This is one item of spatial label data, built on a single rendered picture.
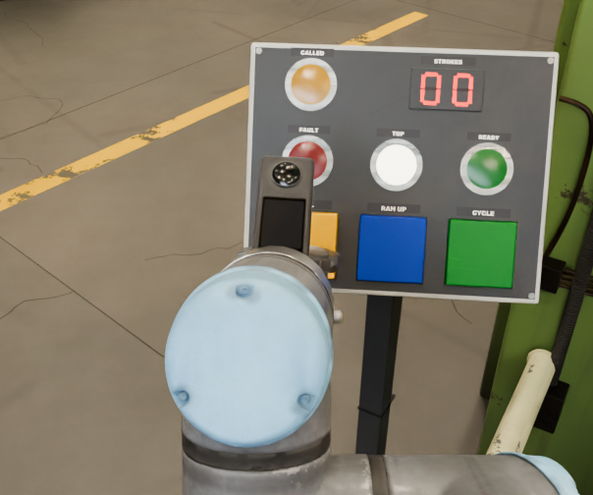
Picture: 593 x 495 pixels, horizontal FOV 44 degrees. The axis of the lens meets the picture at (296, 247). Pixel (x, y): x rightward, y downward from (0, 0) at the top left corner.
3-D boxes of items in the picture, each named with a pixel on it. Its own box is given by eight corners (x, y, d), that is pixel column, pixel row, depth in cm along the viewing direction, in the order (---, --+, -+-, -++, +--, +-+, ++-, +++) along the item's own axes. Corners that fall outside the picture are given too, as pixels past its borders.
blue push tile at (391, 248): (422, 284, 84) (427, 218, 83) (356, 280, 84) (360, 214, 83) (421, 281, 85) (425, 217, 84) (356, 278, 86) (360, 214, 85)
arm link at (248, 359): (156, 460, 40) (152, 275, 39) (202, 390, 52) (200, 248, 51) (331, 465, 39) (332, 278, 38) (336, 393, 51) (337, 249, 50)
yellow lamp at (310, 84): (322, 112, 82) (322, 75, 79) (286, 103, 84) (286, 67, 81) (335, 101, 84) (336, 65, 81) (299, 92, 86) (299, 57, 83)
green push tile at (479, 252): (513, 289, 83) (517, 222, 82) (445, 285, 83) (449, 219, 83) (509, 286, 85) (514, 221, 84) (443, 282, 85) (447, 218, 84)
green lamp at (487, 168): (499, 197, 81) (506, 163, 79) (458, 186, 83) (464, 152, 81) (508, 185, 84) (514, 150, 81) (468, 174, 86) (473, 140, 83)
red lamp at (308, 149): (318, 189, 83) (319, 155, 80) (283, 178, 85) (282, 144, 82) (331, 176, 85) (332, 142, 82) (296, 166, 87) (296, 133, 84)
